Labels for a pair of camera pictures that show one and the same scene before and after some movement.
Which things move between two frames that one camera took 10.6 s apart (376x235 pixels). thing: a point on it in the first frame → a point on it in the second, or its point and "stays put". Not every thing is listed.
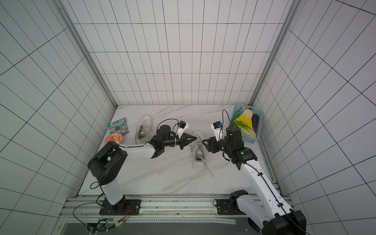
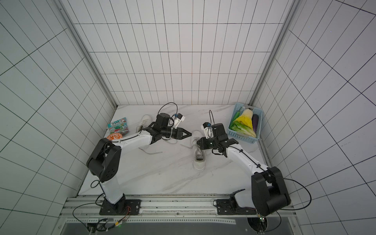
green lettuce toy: (245, 130) stays put
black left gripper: (185, 141) → (179, 133)
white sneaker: (142, 131) stays put
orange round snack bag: (116, 137) stays put
